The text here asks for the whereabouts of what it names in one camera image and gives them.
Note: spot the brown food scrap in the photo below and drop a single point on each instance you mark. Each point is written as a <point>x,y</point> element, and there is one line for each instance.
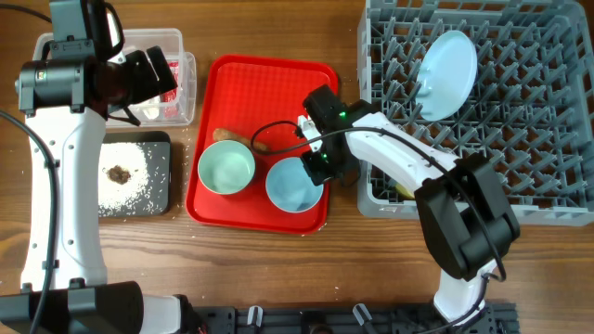
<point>118,175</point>

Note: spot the mint green bowl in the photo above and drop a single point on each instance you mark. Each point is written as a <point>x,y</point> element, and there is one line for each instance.
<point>226,167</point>

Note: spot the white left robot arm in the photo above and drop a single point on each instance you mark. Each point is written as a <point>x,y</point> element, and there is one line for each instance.
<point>66,98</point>

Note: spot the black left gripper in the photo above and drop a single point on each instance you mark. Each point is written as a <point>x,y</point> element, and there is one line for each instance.
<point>148,84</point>

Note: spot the light blue grey bowl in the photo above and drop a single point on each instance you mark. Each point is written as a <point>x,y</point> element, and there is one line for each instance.
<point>290,188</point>

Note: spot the red ketchup packet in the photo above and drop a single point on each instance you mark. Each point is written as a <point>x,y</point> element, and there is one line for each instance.
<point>171,110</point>

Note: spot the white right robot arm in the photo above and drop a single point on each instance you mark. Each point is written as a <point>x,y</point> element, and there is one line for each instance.
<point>467,222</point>

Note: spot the white tissue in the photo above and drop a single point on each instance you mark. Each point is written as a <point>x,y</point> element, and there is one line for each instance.
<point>151,113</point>

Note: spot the white cooked rice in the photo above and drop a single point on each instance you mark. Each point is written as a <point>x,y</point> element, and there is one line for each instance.
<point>134,197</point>

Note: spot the clear plastic bin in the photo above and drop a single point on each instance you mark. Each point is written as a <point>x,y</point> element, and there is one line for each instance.
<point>170,40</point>

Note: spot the black waste tray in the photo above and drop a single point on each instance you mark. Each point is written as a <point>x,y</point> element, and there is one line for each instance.
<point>159,164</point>

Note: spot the red plastic tray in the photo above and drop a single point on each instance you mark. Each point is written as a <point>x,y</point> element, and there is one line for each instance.
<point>260,98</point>

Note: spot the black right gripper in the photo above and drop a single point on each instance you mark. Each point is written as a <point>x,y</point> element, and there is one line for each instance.
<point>318,175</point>

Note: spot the yellow plastic cup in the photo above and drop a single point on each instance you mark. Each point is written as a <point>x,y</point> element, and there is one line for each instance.
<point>402,191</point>

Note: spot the brown sweet potato piece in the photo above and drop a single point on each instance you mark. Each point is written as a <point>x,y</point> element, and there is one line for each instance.
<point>221,134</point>

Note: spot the light blue round plate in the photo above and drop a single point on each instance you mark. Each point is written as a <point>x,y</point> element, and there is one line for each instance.
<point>447,75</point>

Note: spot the grey plastic dishwasher rack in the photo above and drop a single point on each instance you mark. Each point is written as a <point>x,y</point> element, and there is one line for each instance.
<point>530,111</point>

